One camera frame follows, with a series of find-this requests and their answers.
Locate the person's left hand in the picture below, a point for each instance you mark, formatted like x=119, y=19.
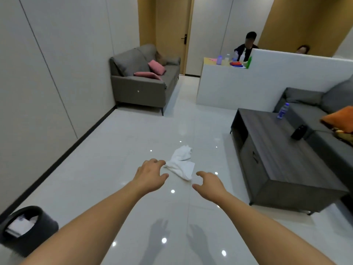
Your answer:
x=147, y=178

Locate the person's right hand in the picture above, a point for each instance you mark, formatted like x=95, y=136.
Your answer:
x=211, y=187

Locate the person's left thumb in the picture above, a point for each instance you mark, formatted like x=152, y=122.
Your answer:
x=162, y=178

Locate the person's right thumb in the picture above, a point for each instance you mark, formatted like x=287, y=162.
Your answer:
x=197, y=187

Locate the person's right forearm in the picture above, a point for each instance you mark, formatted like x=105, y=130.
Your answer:
x=262, y=231

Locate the person's left forearm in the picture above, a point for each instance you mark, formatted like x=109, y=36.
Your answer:
x=91, y=226

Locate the white towel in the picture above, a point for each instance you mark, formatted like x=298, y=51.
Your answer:
x=182, y=164

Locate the dark grey coffee table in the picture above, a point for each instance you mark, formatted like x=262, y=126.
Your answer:
x=278, y=160

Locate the small grey sofa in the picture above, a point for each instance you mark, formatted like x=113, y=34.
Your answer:
x=138, y=89

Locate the flat pink cushion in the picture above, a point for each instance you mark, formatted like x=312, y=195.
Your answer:
x=147, y=75

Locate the square pink cushion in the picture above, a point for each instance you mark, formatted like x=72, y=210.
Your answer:
x=157, y=67

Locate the white partition counter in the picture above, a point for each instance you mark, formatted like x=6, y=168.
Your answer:
x=248, y=85

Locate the water bottle with blue label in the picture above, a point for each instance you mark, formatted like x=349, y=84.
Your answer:
x=282, y=111

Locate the black speaker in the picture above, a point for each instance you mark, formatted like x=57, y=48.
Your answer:
x=299, y=132

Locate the brown cushion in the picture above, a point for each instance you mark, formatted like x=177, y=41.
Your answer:
x=161, y=59

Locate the pink paper sheet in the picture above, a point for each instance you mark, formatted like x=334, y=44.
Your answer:
x=211, y=60

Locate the purple bottle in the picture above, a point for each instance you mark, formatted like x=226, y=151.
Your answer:
x=219, y=60

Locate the pile of colourful cloths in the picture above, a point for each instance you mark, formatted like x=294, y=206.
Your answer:
x=237, y=64

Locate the clear plastic bottle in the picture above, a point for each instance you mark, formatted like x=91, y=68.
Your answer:
x=227, y=58

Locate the large grey sofa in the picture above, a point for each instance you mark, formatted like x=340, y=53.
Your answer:
x=309, y=113

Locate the green bottle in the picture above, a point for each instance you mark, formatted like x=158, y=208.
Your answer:
x=249, y=63

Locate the black trash bin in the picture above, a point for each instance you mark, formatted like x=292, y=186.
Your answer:
x=38, y=234

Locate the white paper waste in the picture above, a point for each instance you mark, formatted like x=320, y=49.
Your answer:
x=20, y=224

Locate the wooden door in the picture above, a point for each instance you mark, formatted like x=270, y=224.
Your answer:
x=172, y=27

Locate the orange cushion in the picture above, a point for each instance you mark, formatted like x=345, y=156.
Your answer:
x=337, y=120

